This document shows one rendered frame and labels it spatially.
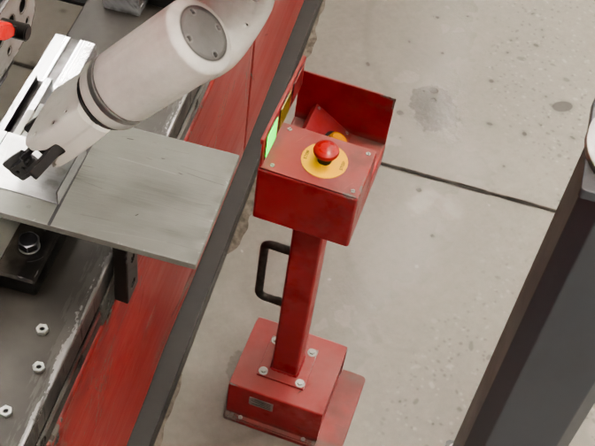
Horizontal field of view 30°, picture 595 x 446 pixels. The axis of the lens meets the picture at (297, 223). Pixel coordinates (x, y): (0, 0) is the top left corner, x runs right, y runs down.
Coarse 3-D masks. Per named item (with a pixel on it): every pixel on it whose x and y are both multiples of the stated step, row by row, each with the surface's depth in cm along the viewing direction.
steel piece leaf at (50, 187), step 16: (0, 144) 135; (16, 144) 135; (0, 160) 133; (80, 160) 134; (0, 176) 132; (48, 176) 132; (64, 176) 133; (16, 192) 131; (32, 192) 131; (48, 192) 131; (64, 192) 131
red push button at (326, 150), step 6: (318, 144) 167; (324, 144) 167; (330, 144) 167; (318, 150) 166; (324, 150) 166; (330, 150) 166; (336, 150) 166; (318, 156) 166; (324, 156) 166; (330, 156) 166; (336, 156) 166; (324, 162) 167; (330, 162) 168
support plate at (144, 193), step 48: (96, 144) 137; (144, 144) 138; (192, 144) 138; (0, 192) 130; (96, 192) 132; (144, 192) 133; (192, 192) 133; (96, 240) 128; (144, 240) 128; (192, 240) 129
